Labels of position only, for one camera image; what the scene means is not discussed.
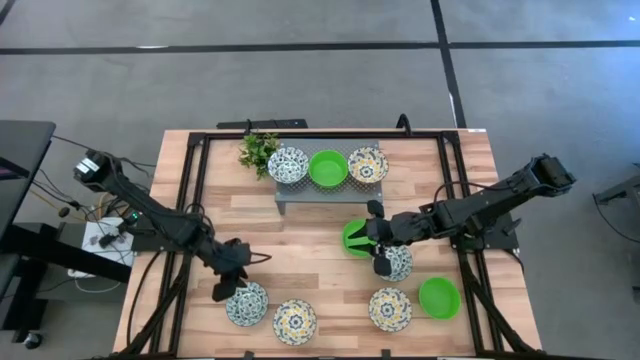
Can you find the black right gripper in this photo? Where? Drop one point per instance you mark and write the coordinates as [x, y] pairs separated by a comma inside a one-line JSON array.
[[410, 227]]

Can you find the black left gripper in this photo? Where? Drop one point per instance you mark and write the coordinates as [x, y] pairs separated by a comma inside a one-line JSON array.
[[230, 256]]

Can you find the green plastic bowl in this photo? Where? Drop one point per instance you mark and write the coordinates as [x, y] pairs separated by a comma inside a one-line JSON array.
[[328, 168], [352, 230], [440, 298]]

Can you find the teal floral patterned bowl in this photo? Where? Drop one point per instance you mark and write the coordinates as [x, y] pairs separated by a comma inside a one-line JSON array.
[[288, 165], [402, 262], [248, 305]]

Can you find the yellow floral patterned bowl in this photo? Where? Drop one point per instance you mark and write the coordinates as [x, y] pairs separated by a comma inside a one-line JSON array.
[[367, 165], [390, 309], [294, 321]]

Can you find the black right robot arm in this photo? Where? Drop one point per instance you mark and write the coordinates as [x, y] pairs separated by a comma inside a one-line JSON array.
[[500, 200]]

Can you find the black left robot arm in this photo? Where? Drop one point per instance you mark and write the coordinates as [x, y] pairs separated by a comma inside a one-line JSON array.
[[150, 205]]

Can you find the grey perforated metal shelf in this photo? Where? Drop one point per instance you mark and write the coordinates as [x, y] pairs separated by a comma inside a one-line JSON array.
[[330, 195]]

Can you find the white power strip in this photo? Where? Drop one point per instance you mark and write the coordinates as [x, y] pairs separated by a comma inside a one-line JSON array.
[[125, 250]]

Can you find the small green potted plant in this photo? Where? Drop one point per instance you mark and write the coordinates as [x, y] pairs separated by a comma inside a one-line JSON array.
[[257, 150]]

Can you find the black power strip bar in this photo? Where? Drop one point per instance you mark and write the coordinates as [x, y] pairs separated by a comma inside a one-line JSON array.
[[260, 124]]

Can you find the black desk top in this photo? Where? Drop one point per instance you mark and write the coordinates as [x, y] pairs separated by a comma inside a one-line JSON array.
[[25, 145]]

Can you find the black aluminium table frame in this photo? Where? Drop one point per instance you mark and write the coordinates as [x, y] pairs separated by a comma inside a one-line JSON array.
[[320, 135]]

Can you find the black desk leg frame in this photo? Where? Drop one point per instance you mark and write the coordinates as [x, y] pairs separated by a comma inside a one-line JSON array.
[[65, 252]]

